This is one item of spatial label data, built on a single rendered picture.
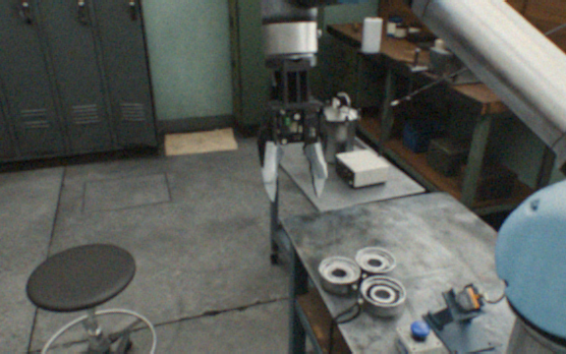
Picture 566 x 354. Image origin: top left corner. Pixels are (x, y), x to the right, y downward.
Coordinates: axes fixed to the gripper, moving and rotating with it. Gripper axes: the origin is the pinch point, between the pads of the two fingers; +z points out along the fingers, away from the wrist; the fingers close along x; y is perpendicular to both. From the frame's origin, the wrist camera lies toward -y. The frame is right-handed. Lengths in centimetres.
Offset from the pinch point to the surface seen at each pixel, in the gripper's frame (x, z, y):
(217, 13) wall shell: -1, -47, -344
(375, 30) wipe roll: 95, -26, -244
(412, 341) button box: 26, 40, -15
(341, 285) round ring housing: 16, 37, -36
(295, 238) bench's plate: 9, 34, -62
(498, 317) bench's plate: 51, 43, -25
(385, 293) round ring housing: 27, 39, -34
